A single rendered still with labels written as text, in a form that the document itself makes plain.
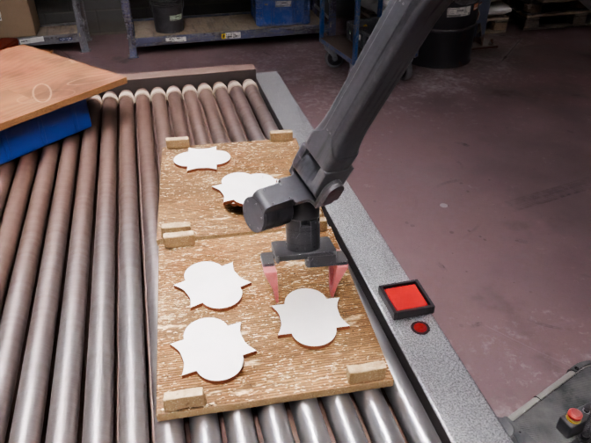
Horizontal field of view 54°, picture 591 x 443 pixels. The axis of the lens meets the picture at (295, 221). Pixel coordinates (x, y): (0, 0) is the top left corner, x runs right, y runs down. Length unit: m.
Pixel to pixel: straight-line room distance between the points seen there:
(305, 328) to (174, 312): 0.23
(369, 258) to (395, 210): 1.85
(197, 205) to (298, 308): 0.40
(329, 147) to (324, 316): 0.30
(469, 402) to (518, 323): 1.56
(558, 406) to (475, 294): 0.79
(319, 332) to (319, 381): 0.09
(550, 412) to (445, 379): 0.95
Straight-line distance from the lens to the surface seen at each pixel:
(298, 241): 0.94
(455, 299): 2.51
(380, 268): 1.13
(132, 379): 0.95
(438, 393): 0.93
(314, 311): 0.99
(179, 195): 1.32
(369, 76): 0.76
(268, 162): 1.43
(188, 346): 0.94
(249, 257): 1.11
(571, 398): 1.94
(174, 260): 1.13
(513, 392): 2.22
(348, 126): 0.80
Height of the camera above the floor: 1.62
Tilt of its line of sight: 34 degrees down
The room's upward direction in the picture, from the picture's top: straight up
